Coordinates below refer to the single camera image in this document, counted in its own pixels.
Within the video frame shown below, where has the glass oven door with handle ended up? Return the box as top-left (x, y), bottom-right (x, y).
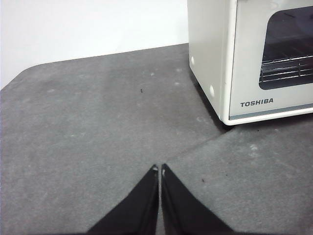
top-left (228, 0), bottom-right (313, 121)

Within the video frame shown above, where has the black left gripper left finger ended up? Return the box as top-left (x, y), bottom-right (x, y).
top-left (86, 164), bottom-right (159, 235)

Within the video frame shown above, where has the metal wire oven rack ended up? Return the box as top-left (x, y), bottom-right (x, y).
top-left (262, 54), bottom-right (313, 63)

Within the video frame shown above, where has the cream Toshiba toaster oven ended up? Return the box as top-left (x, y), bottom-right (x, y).
top-left (186, 0), bottom-right (313, 126)

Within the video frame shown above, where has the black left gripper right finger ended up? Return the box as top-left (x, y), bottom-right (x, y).
top-left (161, 163), bottom-right (235, 235)

